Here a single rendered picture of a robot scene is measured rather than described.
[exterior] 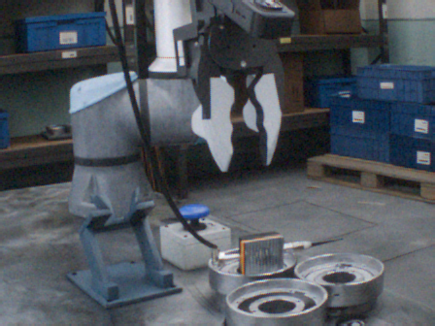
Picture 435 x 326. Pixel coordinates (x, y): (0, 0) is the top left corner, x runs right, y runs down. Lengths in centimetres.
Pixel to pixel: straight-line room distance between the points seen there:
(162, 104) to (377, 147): 369
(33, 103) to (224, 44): 410
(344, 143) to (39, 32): 223
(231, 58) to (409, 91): 387
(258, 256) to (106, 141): 46
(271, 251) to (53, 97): 406
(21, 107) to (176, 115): 360
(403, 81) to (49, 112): 237
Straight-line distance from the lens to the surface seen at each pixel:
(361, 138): 488
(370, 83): 474
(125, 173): 120
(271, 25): 63
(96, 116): 118
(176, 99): 118
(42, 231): 115
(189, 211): 93
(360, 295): 75
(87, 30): 434
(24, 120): 476
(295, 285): 76
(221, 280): 79
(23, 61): 412
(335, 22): 526
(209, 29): 69
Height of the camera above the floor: 111
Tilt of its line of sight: 9 degrees down
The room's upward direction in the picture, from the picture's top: 3 degrees counter-clockwise
